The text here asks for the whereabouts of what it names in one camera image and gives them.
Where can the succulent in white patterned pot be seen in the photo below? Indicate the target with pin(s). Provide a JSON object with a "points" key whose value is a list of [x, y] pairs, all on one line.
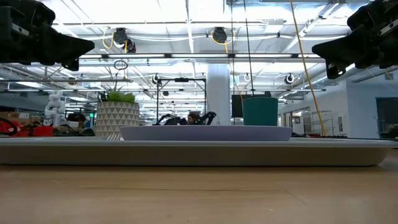
{"points": [[116, 118]]}

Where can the red background object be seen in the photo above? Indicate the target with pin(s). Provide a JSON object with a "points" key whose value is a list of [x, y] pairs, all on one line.
{"points": [[37, 131]]}

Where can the black background robot arm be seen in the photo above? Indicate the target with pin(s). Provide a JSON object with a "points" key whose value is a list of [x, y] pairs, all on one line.
{"points": [[168, 119], [208, 117]]}

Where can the teal plastic cup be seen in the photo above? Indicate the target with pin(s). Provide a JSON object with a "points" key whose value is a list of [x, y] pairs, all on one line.
{"points": [[260, 112]]}

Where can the grey plastic tray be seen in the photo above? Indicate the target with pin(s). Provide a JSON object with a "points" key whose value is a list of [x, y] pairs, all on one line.
{"points": [[199, 154]]}

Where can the black background station frame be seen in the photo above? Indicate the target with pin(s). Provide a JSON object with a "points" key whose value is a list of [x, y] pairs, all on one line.
{"points": [[182, 79]]}

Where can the lavender round plate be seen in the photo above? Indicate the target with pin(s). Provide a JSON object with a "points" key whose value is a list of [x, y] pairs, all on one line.
{"points": [[205, 133]]}

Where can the black background monitor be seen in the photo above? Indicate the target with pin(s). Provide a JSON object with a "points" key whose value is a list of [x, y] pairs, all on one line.
{"points": [[237, 105]]}

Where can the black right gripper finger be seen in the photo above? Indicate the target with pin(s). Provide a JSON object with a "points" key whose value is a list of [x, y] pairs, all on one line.
{"points": [[342, 40], [342, 56]]}

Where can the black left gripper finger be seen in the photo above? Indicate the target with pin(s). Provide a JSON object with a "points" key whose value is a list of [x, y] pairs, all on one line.
{"points": [[59, 56], [65, 42]]}

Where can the white building column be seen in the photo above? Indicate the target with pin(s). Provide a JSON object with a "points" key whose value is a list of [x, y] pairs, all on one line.
{"points": [[218, 93]]}

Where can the person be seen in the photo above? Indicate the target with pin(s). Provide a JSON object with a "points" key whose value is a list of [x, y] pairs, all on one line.
{"points": [[193, 118], [76, 119]]}

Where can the white robot figure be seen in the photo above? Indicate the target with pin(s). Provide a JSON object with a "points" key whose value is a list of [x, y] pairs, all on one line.
{"points": [[55, 109]]}

